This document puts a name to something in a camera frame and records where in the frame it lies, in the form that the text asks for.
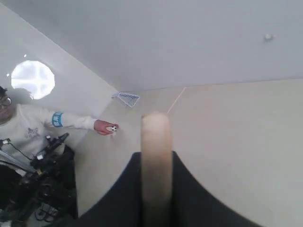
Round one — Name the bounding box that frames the person in white sweatshirt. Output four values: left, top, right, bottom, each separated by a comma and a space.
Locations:
0, 87, 97, 165

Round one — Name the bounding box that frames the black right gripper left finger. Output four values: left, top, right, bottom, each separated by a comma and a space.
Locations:
56, 152, 143, 227

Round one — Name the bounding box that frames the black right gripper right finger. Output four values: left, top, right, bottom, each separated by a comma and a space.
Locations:
170, 151, 258, 227

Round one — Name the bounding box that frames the black camera rig equipment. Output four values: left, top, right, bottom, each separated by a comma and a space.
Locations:
0, 133, 78, 227

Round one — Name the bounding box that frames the round white ceiling light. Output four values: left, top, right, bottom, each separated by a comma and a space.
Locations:
10, 60, 55, 100

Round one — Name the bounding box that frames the person's bare hand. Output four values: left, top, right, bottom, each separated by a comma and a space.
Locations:
94, 120, 119, 135

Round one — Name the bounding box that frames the wooden paint brush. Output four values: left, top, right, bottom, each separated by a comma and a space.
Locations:
141, 112, 173, 227

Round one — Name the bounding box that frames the small toy soccer ball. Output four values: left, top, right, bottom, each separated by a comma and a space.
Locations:
106, 126, 118, 132

